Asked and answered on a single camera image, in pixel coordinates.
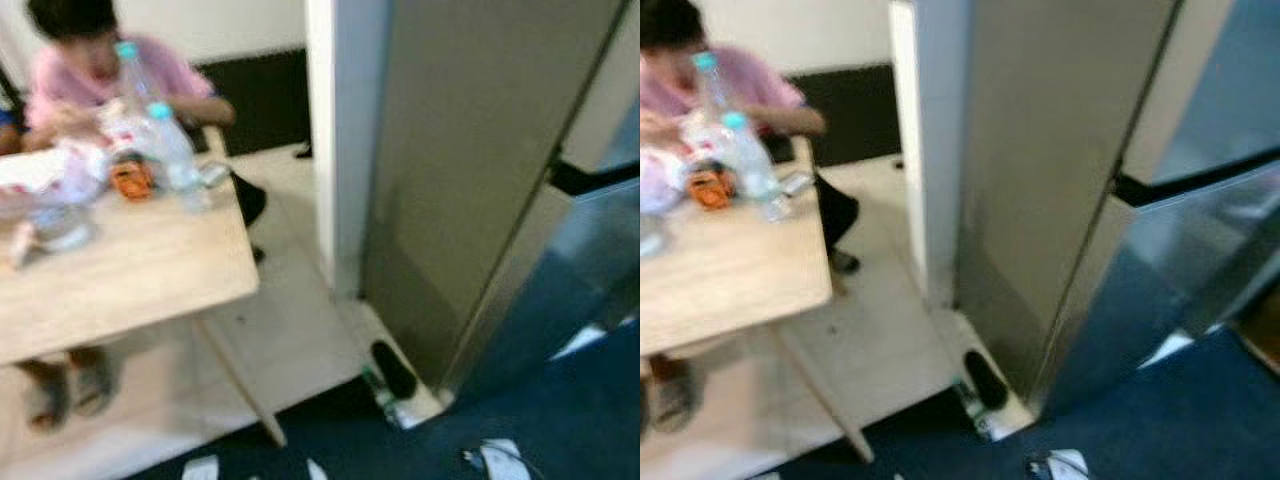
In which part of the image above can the grey blue fridge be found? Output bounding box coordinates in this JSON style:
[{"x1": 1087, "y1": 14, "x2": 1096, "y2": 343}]
[
  {"x1": 955, "y1": 0, "x2": 1280, "y2": 416},
  {"x1": 360, "y1": 0, "x2": 641, "y2": 401}
]

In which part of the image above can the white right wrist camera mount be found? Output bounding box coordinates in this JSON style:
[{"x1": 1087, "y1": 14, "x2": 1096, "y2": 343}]
[
  {"x1": 478, "y1": 438, "x2": 531, "y2": 480},
  {"x1": 1043, "y1": 449, "x2": 1093, "y2": 480}
]

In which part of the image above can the clear labelled water bottle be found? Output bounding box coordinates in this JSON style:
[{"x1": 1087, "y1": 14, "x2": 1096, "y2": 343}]
[
  {"x1": 145, "y1": 100, "x2": 211, "y2": 213},
  {"x1": 720, "y1": 110, "x2": 791, "y2": 223}
]

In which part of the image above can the black rounded object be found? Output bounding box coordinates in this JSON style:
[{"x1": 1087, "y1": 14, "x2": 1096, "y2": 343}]
[
  {"x1": 370, "y1": 340, "x2": 419, "y2": 401},
  {"x1": 962, "y1": 348, "x2": 1009, "y2": 411}
]

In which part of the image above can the orange black device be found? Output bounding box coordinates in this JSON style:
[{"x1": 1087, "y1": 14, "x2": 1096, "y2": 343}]
[
  {"x1": 108, "y1": 152, "x2": 156, "y2": 203},
  {"x1": 687, "y1": 165, "x2": 734, "y2": 211}
]

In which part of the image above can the black foam mat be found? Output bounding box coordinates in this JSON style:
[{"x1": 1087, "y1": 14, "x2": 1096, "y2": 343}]
[
  {"x1": 775, "y1": 63, "x2": 901, "y2": 166},
  {"x1": 195, "y1": 48, "x2": 311, "y2": 156}
]

